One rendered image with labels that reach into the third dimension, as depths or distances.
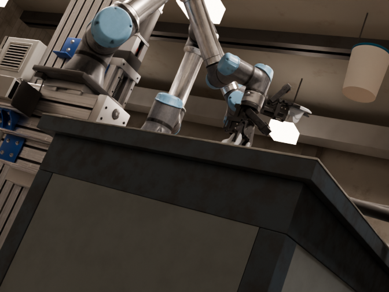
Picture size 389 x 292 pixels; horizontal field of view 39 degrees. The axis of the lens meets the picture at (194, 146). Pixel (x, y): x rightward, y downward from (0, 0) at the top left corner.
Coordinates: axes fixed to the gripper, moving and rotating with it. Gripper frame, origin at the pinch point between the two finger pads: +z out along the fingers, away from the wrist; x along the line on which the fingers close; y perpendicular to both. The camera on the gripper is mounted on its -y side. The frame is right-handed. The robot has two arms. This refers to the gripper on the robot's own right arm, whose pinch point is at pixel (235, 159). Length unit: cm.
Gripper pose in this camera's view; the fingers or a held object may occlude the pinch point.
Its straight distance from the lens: 183.1
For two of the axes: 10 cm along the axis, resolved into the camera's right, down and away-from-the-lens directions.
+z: -3.6, 9.0, -2.7
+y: -7.9, -1.4, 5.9
